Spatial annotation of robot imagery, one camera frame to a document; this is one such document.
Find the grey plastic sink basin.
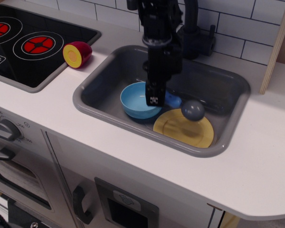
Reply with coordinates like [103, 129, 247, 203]
[73, 45, 250, 158]

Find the grey oven knob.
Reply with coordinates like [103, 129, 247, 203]
[0, 119, 21, 142]

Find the blue plastic bowl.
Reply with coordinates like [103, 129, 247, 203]
[120, 82, 162, 119]

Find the red yellow toy fruit half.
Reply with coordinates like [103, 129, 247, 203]
[63, 41, 93, 68]

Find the dark grey toy faucet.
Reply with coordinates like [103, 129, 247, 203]
[177, 0, 216, 59]

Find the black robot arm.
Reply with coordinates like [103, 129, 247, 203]
[126, 0, 182, 106]

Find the yellow plastic plate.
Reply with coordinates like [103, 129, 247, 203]
[153, 109, 214, 148]

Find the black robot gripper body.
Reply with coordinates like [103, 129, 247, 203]
[142, 38, 182, 83]

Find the blue and grey toy spoon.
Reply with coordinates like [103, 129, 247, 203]
[165, 91, 205, 121]

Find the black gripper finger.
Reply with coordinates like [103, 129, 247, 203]
[145, 80, 166, 106]

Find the light wooden side post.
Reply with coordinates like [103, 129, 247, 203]
[259, 11, 285, 95]

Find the grey oven door handle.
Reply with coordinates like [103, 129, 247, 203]
[0, 148, 15, 161]

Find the black toy stovetop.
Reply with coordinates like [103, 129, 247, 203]
[0, 4, 101, 93]

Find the grey dishwasher control panel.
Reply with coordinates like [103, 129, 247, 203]
[95, 177, 159, 228]

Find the dark grey cabinet handle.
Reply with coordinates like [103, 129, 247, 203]
[72, 186, 93, 225]

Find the toy oven door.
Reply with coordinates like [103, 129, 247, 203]
[0, 143, 62, 228]

